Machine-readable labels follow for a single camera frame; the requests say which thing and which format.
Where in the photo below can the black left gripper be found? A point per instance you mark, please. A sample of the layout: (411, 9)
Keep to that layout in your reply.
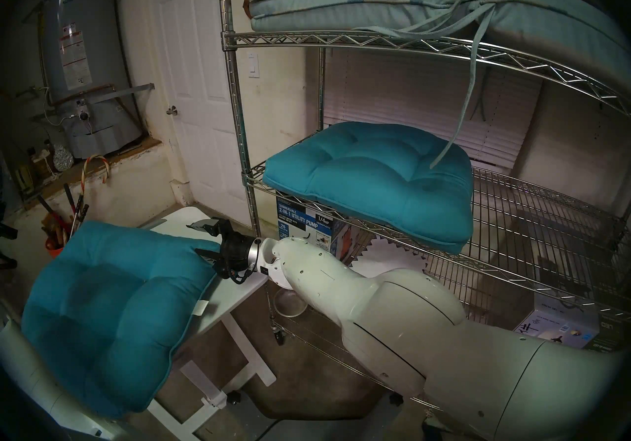
(6, 232)

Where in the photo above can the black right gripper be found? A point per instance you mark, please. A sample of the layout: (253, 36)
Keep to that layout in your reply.
(239, 255)

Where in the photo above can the teal tufted seat cushion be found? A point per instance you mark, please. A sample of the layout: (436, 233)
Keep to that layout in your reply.
(108, 307)
(374, 178)

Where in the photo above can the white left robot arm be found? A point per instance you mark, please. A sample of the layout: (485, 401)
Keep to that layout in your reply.
(29, 376)

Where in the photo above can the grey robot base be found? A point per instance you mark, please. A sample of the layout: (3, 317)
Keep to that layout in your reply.
(315, 427)

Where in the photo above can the light blue cushion with ties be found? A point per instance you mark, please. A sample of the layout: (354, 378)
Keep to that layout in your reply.
(345, 6)

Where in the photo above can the white folding table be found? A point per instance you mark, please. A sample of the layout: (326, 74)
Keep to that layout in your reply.
(172, 223)

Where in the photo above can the blue utility pump box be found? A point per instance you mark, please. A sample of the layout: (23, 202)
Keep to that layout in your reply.
(300, 220)

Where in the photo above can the crumpled silver foil piece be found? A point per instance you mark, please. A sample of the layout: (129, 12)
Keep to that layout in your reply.
(62, 158)

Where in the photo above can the striped candy cane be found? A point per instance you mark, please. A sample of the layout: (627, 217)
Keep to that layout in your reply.
(83, 174)

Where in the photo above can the clear glass bowl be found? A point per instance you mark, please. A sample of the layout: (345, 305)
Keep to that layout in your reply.
(291, 306)

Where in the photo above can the white panel door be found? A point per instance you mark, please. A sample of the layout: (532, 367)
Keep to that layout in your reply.
(197, 100)

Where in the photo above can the white zigzag edged paper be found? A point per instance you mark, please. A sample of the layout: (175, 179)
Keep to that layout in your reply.
(389, 260)

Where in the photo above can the grey water heater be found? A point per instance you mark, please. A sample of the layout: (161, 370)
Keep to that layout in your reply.
(84, 26)

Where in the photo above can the LED lamp box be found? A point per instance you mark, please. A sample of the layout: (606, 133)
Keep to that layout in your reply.
(567, 331)

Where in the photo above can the white light switch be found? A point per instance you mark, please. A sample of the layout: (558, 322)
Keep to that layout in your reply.
(254, 65)

